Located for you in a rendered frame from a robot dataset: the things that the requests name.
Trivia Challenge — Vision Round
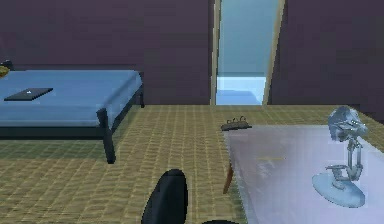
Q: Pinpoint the tan framed doorway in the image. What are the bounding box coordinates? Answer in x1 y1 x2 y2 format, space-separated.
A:
209 0 287 107

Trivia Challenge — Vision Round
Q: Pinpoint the grey desk with brown legs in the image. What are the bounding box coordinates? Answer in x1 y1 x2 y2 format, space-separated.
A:
221 124 384 224

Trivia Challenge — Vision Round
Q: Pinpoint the silver desk lamp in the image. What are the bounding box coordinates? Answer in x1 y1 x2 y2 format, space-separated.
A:
311 105 370 209

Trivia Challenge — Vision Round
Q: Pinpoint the black laptop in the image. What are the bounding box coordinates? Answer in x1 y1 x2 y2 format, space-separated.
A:
3 87 54 102

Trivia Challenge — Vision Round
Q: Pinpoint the dark key ring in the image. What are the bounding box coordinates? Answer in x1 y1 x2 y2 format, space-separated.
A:
220 115 253 132

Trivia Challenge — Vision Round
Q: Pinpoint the blue bed with black frame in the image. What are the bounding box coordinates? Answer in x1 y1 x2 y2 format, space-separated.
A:
0 69 146 165

